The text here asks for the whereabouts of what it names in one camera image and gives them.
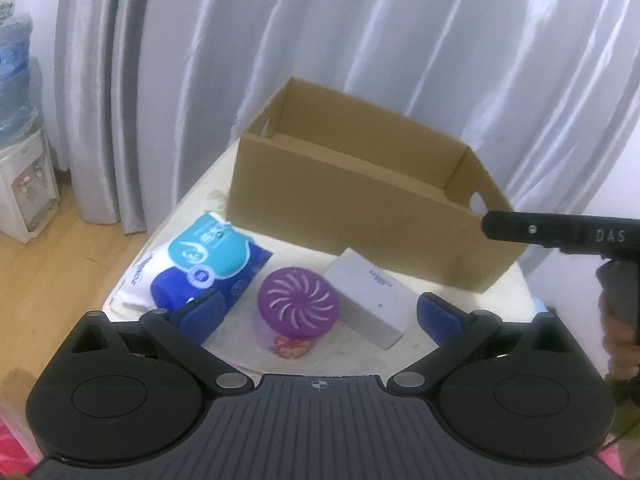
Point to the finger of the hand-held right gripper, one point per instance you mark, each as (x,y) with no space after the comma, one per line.
(520,227)

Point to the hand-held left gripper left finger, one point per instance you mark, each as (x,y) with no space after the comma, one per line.
(200,317)

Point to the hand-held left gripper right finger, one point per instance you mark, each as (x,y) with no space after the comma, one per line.
(437,320)

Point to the blue tissue pack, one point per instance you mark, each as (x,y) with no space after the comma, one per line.
(210,255)

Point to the white rectangular box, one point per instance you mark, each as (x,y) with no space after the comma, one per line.
(370,295)

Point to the purple air freshener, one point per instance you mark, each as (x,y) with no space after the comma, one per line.
(297,300)

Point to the brown cardboard box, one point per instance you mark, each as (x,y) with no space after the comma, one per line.
(350,195)

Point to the person's right hand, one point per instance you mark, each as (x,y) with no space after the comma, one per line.
(617,340)

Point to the light blue object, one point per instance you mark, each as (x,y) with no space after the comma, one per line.
(537,306)

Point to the white water dispenser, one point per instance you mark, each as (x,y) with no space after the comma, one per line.
(25,185)

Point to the grey curtain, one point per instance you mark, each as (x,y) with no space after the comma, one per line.
(325,25)

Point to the blue water bottle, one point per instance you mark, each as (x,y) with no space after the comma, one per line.
(15,95)

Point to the clear plastic bag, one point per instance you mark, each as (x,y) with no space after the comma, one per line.
(7,2)

